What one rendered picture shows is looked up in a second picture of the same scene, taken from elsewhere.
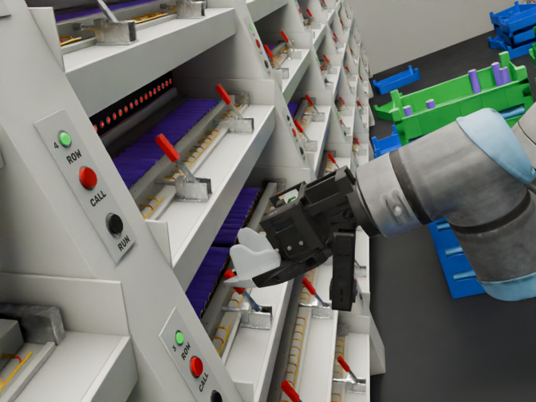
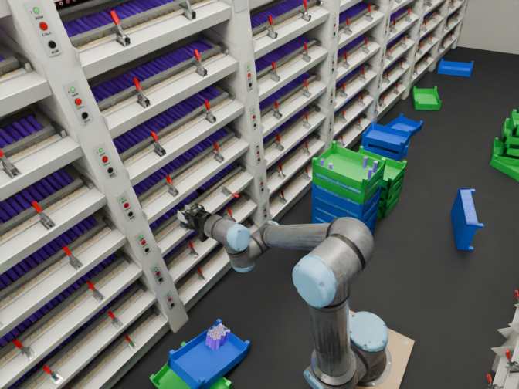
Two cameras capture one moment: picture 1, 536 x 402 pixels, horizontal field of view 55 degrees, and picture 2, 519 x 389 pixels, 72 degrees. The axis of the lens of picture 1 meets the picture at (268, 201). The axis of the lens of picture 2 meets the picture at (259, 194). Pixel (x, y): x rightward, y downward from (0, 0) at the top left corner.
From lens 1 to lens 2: 105 cm
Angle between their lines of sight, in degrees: 30
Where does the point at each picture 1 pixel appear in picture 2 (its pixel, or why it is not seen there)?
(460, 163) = (222, 237)
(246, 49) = (245, 120)
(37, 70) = (120, 183)
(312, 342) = not seen: hidden behind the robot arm
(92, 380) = (113, 243)
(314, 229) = (195, 222)
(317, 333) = not seen: hidden behind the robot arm
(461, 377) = (280, 263)
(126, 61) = (156, 164)
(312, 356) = not seen: hidden behind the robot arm
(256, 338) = (180, 231)
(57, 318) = (113, 227)
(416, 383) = (267, 255)
